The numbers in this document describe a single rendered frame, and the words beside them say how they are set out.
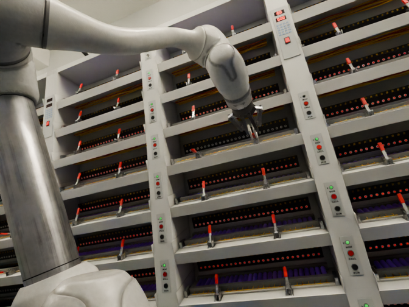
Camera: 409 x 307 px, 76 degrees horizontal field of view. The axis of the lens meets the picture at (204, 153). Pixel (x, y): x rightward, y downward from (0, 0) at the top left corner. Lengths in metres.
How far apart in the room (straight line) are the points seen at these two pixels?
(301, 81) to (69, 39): 0.89
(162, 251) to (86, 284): 0.81
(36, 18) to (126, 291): 0.49
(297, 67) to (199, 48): 0.53
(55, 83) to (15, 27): 1.34
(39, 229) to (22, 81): 0.32
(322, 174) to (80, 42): 0.87
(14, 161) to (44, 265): 0.21
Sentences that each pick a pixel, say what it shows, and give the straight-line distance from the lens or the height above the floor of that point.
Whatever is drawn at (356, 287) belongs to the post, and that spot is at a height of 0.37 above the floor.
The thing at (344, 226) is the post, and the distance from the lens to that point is 1.06.
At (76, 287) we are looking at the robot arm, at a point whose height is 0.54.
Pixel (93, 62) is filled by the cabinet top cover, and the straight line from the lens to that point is 1.85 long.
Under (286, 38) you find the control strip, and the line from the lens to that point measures 1.32.
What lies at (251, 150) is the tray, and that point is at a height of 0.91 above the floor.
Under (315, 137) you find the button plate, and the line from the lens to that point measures 1.10.
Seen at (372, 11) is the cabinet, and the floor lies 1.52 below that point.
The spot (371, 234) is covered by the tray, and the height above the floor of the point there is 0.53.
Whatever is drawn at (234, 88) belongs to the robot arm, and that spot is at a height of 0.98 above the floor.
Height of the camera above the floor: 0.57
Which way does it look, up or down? 19 degrees up
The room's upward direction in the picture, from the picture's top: 8 degrees counter-clockwise
